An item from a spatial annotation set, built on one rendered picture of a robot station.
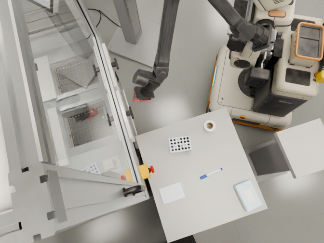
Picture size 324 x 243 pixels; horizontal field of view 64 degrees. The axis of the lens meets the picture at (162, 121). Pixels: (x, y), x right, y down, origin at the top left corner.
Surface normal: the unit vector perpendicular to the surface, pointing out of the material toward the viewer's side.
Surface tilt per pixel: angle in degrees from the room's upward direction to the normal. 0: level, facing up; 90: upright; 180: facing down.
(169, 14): 56
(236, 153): 0
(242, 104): 0
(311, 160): 0
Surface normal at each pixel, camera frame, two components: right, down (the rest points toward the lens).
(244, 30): 0.22, 0.63
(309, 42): -0.04, -0.25
